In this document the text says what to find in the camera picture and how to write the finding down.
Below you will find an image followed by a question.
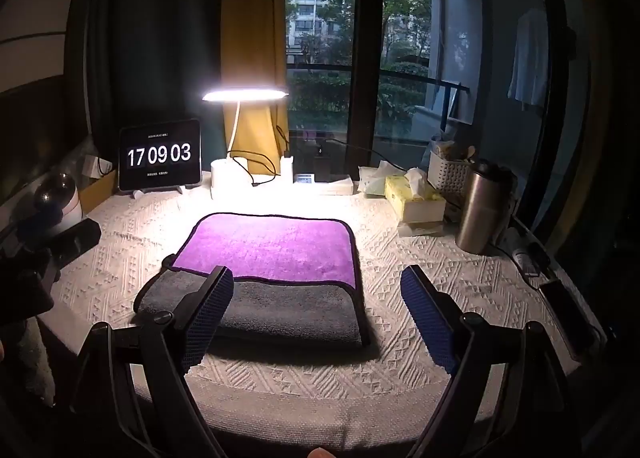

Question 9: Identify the steel thermos bottle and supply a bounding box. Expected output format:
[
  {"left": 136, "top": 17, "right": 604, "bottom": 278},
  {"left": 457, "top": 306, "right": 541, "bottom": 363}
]
[{"left": 455, "top": 158, "right": 516, "bottom": 255}]

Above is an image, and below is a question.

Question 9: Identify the tablet clock display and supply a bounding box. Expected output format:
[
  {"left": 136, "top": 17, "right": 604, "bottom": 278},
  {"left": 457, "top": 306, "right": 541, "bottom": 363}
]
[{"left": 118, "top": 118, "right": 203, "bottom": 192}]

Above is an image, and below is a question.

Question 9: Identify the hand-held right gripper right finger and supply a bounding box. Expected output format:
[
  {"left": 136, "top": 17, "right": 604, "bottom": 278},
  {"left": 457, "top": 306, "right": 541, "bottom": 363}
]
[{"left": 400, "top": 265, "right": 571, "bottom": 458}]

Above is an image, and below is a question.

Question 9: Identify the dark green curtain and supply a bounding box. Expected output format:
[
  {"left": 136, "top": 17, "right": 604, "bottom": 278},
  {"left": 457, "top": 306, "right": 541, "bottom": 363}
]
[{"left": 75, "top": 0, "right": 226, "bottom": 159}]

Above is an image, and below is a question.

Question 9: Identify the white slatted storage basket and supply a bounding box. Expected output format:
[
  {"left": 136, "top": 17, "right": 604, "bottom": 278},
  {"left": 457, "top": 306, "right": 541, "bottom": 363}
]
[{"left": 428, "top": 135, "right": 476, "bottom": 199}]

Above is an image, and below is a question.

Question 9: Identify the black cable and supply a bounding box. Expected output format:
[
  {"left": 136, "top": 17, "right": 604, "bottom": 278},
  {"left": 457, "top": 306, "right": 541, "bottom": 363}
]
[{"left": 226, "top": 125, "right": 401, "bottom": 187}]

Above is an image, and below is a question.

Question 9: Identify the white flat box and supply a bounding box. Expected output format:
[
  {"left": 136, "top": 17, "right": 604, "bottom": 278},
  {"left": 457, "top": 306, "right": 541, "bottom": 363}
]
[{"left": 314, "top": 177, "right": 355, "bottom": 196}]

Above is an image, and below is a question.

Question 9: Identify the brown cardboard box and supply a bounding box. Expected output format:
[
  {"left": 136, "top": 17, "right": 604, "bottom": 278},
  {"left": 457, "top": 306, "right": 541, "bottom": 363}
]
[{"left": 79, "top": 170, "right": 121, "bottom": 215}]

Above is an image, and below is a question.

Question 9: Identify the yellow tissue box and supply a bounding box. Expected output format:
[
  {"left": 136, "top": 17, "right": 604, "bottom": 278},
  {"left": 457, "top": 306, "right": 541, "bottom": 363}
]
[{"left": 384, "top": 169, "right": 447, "bottom": 224}]

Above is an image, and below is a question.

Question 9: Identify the white round security camera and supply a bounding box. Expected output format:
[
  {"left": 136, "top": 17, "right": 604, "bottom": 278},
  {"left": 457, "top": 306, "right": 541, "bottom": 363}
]
[{"left": 33, "top": 173, "right": 83, "bottom": 239}]

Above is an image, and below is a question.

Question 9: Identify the white tissue pack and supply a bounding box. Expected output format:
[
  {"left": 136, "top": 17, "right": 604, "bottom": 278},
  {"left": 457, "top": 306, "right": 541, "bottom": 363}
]
[{"left": 358, "top": 161, "right": 406, "bottom": 197}]

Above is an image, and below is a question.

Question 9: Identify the purple and grey towel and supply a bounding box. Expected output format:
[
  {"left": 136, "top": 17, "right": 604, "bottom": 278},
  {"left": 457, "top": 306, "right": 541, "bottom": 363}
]
[{"left": 133, "top": 212, "right": 371, "bottom": 349}]

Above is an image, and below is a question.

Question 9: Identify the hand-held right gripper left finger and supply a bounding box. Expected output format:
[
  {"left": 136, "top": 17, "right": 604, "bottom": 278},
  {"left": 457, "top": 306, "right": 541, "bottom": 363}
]
[{"left": 71, "top": 265, "right": 235, "bottom": 458}]

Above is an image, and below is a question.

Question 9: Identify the white desk lamp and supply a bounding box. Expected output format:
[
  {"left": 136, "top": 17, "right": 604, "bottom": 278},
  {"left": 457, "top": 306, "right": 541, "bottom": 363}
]
[{"left": 202, "top": 86, "right": 293, "bottom": 201}]

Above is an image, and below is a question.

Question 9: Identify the white textured table cloth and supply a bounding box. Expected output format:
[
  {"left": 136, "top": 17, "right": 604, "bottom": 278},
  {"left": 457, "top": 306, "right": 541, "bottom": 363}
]
[{"left": 37, "top": 185, "right": 608, "bottom": 441}]

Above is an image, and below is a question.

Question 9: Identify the yellow curtain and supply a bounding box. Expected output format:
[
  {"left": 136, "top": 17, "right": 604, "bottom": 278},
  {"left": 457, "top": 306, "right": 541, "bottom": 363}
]
[{"left": 220, "top": 0, "right": 290, "bottom": 175}]

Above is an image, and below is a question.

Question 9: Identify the white hanging shirt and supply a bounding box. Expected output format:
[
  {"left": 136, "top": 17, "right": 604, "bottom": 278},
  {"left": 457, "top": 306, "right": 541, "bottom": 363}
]
[{"left": 507, "top": 8, "right": 550, "bottom": 111}]

